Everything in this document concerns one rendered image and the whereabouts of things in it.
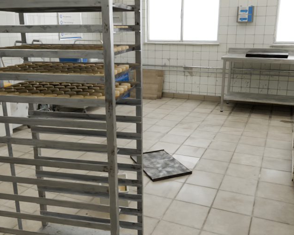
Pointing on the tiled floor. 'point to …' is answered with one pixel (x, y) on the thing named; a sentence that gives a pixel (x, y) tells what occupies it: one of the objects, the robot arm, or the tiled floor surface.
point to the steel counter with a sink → (235, 54)
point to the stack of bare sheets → (162, 165)
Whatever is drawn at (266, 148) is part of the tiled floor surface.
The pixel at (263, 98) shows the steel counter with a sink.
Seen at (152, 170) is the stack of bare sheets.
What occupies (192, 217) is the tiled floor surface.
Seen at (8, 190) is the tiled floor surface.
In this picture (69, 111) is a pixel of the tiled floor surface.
